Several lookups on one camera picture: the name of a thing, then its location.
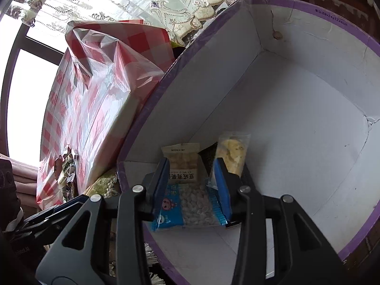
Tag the black snack packet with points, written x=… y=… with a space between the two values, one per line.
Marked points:
x=208 y=156

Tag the blue packet of white seeds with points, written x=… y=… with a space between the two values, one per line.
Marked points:
x=193 y=207

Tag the green patterned cushion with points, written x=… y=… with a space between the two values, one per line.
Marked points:
x=104 y=181

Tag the purple cardboard box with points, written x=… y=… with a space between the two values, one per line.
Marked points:
x=297 y=118

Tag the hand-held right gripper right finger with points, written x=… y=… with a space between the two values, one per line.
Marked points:
x=223 y=184

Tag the clear packet of yellow pastry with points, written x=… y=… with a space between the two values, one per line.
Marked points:
x=231 y=154

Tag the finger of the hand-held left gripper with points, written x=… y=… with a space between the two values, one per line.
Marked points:
x=56 y=209
x=35 y=228

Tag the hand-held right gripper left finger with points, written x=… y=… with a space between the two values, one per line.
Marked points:
x=162 y=181

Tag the dark window frame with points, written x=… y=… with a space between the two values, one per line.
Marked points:
x=17 y=53

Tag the beige packet of nuts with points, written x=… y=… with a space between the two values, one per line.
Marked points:
x=182 y=161

